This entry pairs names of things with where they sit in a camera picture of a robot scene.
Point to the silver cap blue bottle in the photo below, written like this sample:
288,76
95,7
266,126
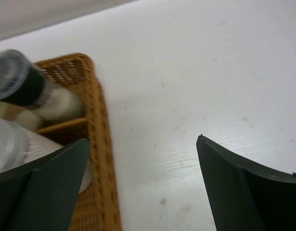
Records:
19,145

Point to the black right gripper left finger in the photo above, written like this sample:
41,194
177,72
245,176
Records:
41,195

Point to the brown wicker tray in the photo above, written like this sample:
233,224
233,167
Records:
97,208

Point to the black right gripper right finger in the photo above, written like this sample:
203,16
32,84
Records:
245,195

